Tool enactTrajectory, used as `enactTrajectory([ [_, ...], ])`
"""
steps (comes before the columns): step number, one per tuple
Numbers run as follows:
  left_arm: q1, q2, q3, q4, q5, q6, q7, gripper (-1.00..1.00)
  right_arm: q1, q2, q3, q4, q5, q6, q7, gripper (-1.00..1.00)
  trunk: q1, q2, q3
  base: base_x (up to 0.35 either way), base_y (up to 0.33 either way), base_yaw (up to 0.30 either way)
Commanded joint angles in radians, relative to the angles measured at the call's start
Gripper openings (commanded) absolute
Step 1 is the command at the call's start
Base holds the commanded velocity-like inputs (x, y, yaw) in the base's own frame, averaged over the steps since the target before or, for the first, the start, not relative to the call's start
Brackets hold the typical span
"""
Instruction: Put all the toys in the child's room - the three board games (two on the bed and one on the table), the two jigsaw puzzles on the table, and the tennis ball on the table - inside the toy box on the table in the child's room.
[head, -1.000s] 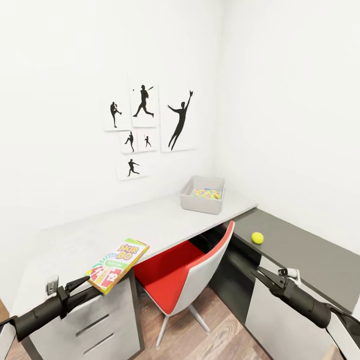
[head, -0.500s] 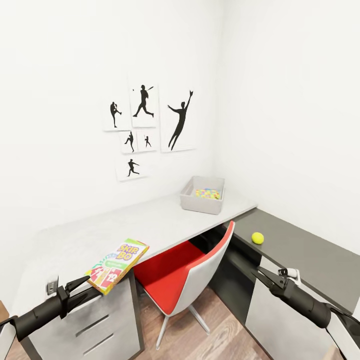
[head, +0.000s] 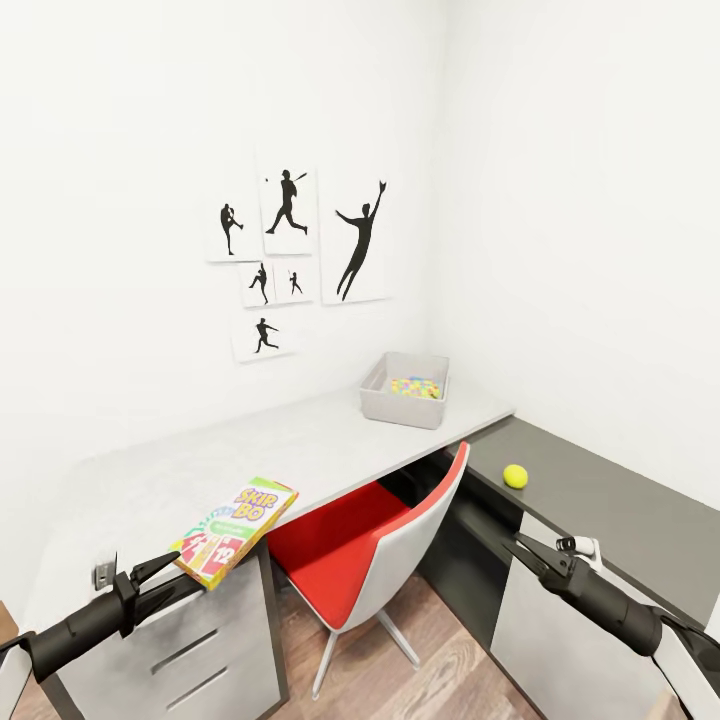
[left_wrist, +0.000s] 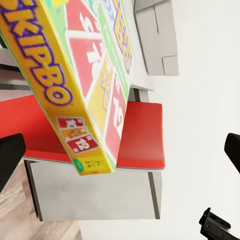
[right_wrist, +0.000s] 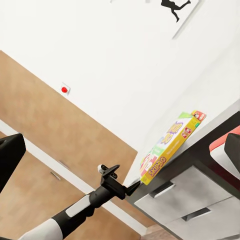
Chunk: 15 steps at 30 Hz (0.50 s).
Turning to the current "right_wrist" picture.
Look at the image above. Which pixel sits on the desk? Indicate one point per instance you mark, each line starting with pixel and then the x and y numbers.
pixel 193 197

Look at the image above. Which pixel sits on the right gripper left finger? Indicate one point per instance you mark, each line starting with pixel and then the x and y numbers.
pixel 12 149

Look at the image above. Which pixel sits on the board game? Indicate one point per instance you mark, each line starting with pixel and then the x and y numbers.
pixel 168 144

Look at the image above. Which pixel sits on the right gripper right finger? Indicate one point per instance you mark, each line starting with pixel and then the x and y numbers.
pixel 232 149

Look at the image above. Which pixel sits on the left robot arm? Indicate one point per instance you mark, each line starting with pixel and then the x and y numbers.
pixel 65 222

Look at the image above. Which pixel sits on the sliding door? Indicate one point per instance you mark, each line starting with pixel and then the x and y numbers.
pixel 35 193
pixel 63 131

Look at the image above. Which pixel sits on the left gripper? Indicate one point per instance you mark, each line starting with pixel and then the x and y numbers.
pixel 109 188

